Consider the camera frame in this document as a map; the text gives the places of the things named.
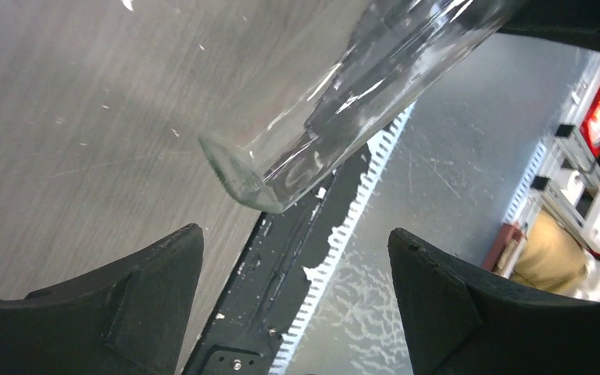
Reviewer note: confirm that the red box beside table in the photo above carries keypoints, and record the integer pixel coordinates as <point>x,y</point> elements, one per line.
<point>505,250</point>

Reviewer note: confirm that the clear glass bottle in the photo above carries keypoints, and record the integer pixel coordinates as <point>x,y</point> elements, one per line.
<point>345,76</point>

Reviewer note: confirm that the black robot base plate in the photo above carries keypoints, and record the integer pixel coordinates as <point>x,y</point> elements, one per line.
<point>285,266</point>

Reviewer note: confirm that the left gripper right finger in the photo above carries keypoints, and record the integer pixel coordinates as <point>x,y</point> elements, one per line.
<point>461,319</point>

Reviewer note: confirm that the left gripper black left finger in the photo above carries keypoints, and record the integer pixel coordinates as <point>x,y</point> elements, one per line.
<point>127,317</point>

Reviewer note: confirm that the seated operator white shirt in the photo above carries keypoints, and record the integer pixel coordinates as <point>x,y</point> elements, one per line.
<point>552,261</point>

